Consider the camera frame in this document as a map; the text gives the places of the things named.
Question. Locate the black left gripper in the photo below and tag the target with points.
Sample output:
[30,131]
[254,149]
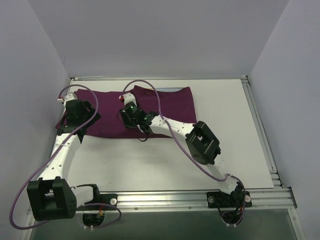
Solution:
[64,125]

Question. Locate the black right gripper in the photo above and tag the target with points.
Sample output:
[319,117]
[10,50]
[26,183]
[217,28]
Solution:
[141,126]

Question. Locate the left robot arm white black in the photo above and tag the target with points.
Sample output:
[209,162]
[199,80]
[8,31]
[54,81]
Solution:
[50,196]

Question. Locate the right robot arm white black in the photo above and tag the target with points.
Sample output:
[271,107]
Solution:
[196,141]

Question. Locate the metal mesh instrument tray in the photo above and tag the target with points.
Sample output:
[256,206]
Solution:
[168,89]

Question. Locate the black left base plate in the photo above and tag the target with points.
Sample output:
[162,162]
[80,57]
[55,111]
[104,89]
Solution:
[101,203]

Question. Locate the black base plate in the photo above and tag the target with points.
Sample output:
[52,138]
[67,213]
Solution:
[218,199]
[101,203]

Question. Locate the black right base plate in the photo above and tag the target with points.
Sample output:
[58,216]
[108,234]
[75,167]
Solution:
[218,199]

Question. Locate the aluminium front rail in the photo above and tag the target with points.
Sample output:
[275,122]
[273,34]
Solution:
[277,198]

